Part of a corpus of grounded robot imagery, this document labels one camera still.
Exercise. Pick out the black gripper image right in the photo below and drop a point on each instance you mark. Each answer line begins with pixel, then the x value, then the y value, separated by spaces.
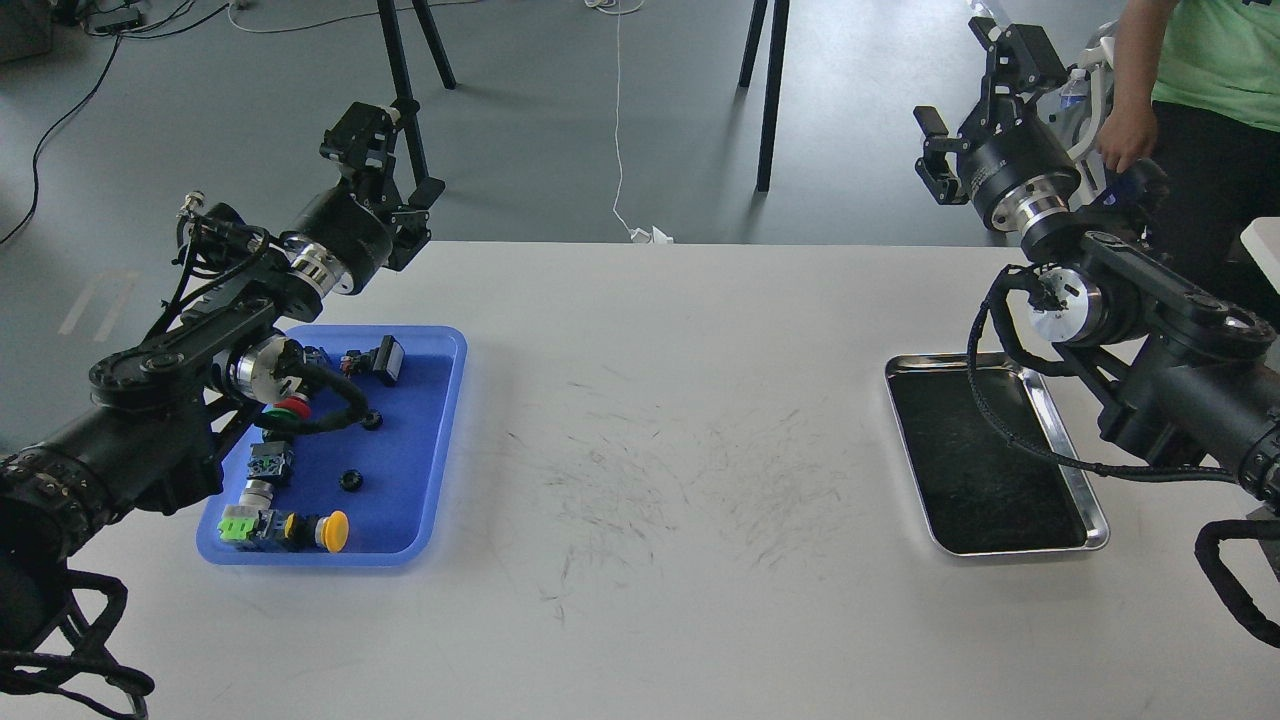
pixel 1009 166

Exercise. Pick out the silver metal tray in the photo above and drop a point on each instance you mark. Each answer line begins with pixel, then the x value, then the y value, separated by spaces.
pixel 980 495

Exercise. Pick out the black table leg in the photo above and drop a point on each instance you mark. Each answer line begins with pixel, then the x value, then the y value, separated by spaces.
pixel 388 16
pixel 773 78

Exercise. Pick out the person in green shirt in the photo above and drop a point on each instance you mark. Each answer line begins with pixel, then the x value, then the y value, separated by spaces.
pixel 1196 91

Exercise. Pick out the red green push button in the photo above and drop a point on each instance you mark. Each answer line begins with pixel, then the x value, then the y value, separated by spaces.
pixel 292 417

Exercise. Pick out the blue plastic tray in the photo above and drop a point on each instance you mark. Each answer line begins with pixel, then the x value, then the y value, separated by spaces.
pixel 391 517

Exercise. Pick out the yellow push button switch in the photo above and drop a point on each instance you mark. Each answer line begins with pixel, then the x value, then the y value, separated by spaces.
pixel 307 532

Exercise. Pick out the black yellow selector switch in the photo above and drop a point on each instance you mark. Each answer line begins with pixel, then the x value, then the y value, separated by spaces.
pixel 316 356

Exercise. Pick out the small black gear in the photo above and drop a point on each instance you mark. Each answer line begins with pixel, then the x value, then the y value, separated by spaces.
pixel 373 420
pixel 351 480

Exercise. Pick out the white rolling chair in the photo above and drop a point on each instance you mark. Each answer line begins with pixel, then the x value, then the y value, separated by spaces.
pixel 1084 103

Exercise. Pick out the green terminal block switch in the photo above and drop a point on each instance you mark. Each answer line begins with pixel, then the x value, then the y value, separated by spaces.
pixel 250 529

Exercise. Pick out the black silver switch module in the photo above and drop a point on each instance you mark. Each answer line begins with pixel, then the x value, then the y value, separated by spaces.
pixel 270 468

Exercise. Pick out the black table leg right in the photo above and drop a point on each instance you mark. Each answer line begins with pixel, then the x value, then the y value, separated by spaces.
pixel 773 78

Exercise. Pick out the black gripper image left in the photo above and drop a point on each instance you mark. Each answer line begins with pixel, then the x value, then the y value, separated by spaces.
pixel 347 234

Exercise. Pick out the black table leg left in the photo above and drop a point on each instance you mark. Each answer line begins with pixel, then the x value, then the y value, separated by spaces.
pixel 388 16

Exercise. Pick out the black rocker switch connector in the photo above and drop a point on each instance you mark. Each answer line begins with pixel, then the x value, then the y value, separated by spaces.
pixel 383 362

